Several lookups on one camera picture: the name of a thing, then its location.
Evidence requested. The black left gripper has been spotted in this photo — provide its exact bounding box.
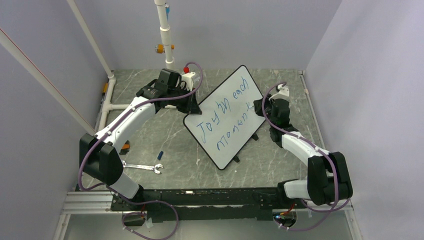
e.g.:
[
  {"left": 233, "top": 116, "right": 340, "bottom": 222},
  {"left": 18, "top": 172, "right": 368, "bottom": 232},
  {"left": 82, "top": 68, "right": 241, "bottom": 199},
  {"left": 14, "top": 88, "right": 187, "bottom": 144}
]
[{"left": 167, "top": 85, "right": 200, "bottom": 114}]

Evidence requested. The white whiteboard black frame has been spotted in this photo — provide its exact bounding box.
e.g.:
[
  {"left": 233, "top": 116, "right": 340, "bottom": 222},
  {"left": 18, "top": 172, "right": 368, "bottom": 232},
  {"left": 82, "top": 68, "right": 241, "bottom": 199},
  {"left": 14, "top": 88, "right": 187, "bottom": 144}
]
[{"left": 183, "top": 65, "right": 265, "bottom": 170}]

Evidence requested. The blue marker cap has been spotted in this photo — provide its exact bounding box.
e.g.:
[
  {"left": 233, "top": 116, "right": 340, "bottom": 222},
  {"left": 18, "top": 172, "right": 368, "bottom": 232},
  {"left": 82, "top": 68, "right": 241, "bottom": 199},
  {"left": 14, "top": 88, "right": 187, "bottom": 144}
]
[{"left": 157, "top": 151, "right": 164, "bottom": 160}]

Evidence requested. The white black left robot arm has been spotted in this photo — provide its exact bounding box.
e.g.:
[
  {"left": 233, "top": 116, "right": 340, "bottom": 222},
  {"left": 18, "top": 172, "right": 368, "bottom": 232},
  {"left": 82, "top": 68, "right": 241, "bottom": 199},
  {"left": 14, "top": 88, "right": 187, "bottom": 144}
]
[{"left": 77, "top": 67, "right": 203, "bottom": 210}]

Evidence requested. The orange knob on pipe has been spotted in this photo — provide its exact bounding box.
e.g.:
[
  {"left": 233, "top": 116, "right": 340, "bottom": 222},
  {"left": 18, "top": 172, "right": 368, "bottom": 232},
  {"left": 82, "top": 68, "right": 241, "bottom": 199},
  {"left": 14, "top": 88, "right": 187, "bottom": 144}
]
[{"left": 154, "top": 44, "right": 166, "bottom": 54}]

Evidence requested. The silver open-end wrench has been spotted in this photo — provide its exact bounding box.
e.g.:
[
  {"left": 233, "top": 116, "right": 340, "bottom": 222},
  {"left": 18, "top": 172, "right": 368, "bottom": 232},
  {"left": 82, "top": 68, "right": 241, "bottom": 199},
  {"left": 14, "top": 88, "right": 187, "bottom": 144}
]
[{"left": 121, "top": 160, "right": 164, "bottom": 175}]

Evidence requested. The orange black small tool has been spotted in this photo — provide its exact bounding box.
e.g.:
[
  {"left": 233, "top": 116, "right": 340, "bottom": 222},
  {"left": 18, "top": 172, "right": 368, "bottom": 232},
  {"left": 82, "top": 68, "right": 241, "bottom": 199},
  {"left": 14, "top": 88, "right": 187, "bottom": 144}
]
[{"left": 102, "top": 83, "right": 109, "bottom": 95}]

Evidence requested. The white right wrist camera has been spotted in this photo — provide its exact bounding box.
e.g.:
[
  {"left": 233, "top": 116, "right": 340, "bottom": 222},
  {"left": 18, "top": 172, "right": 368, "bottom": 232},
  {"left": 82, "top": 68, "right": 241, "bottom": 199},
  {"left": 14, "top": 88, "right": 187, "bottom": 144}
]
[{"left": 270, "top": 84, "right": 290, "bottom": 100}]

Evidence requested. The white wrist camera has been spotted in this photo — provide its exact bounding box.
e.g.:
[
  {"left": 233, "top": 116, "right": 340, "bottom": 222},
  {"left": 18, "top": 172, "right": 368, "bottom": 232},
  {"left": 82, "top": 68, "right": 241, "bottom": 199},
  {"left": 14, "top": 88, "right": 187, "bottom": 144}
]
[
  {"left": 270, "top": 84, "right": 290, "bottom": 100},
  {"left": 181, "top": 66, "right": 201, "bottom": 92}
]

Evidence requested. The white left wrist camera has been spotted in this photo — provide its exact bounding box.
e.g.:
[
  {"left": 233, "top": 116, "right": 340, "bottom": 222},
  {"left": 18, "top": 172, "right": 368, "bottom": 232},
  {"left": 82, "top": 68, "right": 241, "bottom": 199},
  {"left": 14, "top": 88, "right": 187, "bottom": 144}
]
[{"left": 181, "top": 66, "right": 201, "bottom": 92}]

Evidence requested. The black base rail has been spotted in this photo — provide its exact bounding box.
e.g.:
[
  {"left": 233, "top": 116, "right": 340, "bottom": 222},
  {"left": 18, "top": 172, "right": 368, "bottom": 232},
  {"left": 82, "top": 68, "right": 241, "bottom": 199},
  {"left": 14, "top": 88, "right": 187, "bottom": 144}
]
[{"left": 110, "top": 187, "right": 305, "bottom": 223}]

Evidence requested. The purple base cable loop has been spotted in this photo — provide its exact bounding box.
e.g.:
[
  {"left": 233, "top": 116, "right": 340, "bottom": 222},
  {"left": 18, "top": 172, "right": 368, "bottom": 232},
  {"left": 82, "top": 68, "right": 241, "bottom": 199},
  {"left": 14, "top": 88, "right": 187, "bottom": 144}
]
[{"left": 121, "top": 200, "right": 180, "bottom": 240}]

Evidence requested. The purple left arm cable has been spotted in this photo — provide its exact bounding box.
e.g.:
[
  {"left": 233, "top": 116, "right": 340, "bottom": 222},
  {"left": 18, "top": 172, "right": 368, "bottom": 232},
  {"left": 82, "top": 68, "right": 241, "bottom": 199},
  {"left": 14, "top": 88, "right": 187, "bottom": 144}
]
[{"left": 77, "top": 61, "right": 204, "bottom": 192}]

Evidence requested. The white pvc pipe frame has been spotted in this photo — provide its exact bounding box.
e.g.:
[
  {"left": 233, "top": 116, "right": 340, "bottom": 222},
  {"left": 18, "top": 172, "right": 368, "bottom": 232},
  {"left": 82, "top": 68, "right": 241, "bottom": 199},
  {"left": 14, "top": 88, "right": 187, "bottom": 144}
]
[{"left": 0, "top": 0, "right": 175, "bottom": 134}]

